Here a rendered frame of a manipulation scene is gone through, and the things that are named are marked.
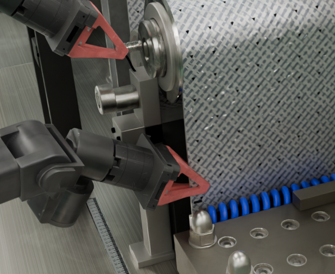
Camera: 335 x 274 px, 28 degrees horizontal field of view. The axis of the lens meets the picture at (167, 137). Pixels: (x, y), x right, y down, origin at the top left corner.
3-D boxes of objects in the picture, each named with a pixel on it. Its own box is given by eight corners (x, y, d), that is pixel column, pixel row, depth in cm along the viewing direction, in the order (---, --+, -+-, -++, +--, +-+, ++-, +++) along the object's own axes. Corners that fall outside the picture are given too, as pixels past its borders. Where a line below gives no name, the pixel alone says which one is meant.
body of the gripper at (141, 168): (157, 214, 86) (103, 201, 82) (134, 175, 94) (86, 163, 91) (177, 169, 84) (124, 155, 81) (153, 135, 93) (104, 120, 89)
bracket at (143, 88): (126, 251, 108) (102, 73, 94) (165, 241, 110) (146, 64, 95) (135, 270, 104) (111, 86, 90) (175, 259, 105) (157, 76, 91)
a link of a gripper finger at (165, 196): (203, 217, 91) (141, 203, 87) (185, 191, 98) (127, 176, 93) (225, 174, 90) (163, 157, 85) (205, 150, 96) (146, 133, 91)
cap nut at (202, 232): (184, 236, 89) (182, 207, 86) (210, 229, 89) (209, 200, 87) (194, 252, 85) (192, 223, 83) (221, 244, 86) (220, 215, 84)
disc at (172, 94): (146, 67, 98) (140, -29, 89) (149, 67, 99) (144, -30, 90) (180, 124, 87) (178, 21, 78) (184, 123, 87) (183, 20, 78)
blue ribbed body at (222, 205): (202, 223, 95) (200, 201, 93) (339, 186, 100) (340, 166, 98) (211, 236, 92) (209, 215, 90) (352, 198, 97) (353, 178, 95)
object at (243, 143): (191, 222, 95) (182, 101, 86) (341, 182, 100) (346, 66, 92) (193, 223, 94) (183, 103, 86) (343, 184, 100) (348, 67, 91)
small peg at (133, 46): (120, 41, 89) (122, 50, 88) (140, 37, 89) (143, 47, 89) (119, 47, 90) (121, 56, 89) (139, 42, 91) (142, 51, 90)
